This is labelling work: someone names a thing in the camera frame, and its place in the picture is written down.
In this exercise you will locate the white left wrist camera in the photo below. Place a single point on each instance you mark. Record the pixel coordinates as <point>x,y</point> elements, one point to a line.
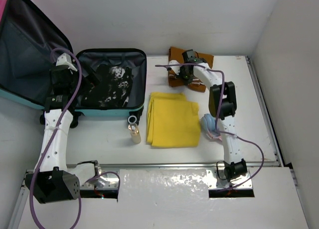
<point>65,60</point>

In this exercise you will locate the teal suitcase with grey lining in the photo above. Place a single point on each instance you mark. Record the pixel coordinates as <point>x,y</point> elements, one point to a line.
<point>30,44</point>

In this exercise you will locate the yellow cloth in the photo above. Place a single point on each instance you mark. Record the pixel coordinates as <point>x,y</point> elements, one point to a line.
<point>172,121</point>

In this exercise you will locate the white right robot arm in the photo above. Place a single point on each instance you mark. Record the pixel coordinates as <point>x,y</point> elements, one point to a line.
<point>222,106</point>

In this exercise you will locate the clear bottle beige liquid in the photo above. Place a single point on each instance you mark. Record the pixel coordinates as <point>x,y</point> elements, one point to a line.
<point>135,133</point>

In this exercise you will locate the blue pink headphones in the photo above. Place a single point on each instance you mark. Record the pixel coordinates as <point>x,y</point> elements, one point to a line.
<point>208,126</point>

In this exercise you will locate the black and white garment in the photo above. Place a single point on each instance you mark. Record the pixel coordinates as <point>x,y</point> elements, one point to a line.
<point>112,91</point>

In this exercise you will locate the silver mounting rail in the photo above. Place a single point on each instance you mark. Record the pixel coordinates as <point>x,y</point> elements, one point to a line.
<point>159,174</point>

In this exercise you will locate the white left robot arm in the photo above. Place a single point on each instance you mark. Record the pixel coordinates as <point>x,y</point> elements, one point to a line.
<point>53,153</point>

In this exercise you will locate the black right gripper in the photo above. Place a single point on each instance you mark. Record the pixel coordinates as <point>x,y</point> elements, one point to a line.
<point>179,76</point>

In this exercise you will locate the brown trousers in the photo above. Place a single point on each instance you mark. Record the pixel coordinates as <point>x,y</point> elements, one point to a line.
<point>175,53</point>

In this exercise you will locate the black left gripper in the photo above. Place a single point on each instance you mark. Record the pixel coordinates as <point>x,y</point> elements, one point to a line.
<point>94,77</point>

